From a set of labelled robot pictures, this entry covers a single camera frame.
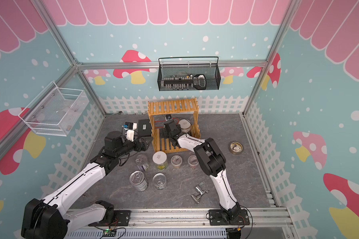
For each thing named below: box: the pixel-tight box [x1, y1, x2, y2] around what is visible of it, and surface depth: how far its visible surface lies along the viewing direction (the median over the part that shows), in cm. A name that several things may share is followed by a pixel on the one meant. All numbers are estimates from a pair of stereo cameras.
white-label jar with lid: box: [178, 119, 191, 133], surface depth 99 cm
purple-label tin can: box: [135, 154, 151, 172], surface depth 89 cm
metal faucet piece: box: [190, 181, 209, 204], surface depth 83 cm
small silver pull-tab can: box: [152, 172, 168, 191], surface depth 83 cm
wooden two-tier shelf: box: [147, 97, 201, 154], surface depth 91 cm
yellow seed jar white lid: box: [152, 150, 169, 171], surface depth 87 cm
